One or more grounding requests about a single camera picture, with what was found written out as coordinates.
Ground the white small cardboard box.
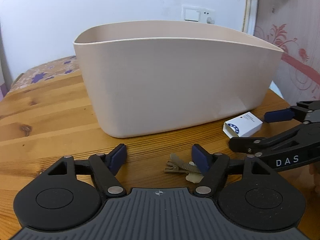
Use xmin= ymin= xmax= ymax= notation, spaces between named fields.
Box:
xmin=222 ymin=112 xmax=263 ymax=138

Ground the person right hand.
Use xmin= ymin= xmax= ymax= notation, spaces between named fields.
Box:
xmin=309 ymin=162 xmax=320 ymax=195

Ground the beige plastic storage bin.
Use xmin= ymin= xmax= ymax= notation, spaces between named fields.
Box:
xmin=73 ymin=20 xmax=283 ymax=138

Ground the white wall switch socket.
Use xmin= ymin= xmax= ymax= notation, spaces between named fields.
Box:
xmin=182 ymin=5 xmax=215 ymax=24

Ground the floral patterned side cabinet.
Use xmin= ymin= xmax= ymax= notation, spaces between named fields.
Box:
xmin=9 ymin=55 xmax=80 ymax=92

